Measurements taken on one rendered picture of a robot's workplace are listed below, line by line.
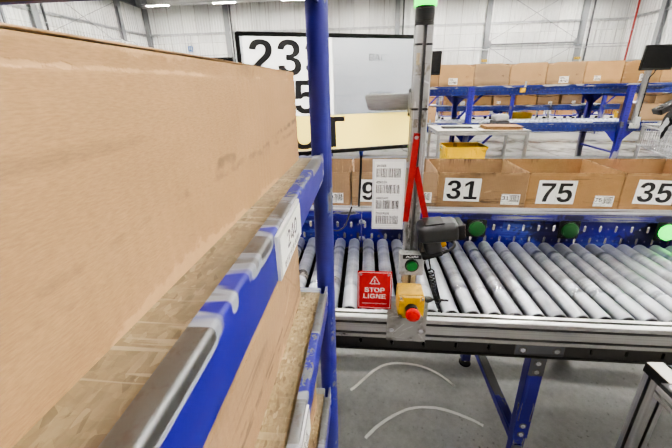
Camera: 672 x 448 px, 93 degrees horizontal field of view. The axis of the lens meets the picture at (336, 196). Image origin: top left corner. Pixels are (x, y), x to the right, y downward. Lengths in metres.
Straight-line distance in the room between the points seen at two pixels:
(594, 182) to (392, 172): 1.12
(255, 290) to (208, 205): 0.05
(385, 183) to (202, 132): 0.70
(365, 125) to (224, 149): 0.72
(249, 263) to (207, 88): 0.09
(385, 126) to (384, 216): 0.25
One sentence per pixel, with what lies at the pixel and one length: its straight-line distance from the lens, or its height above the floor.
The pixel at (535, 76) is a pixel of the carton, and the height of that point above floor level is 1.51.
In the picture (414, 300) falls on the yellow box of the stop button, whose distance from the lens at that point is 0.94.
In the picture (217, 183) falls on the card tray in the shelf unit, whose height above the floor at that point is 1.37.
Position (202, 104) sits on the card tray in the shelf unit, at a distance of 0.18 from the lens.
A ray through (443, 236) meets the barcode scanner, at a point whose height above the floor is 1.06.
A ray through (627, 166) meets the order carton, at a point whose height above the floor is 1.01.
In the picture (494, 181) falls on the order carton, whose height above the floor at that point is 1.01.
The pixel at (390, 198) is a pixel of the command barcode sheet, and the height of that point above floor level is 1.14.
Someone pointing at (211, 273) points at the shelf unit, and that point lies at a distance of 0.17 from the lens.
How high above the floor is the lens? 1.42
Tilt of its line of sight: 19 degrees down
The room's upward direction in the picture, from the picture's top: 1 degrees counter-clockwise
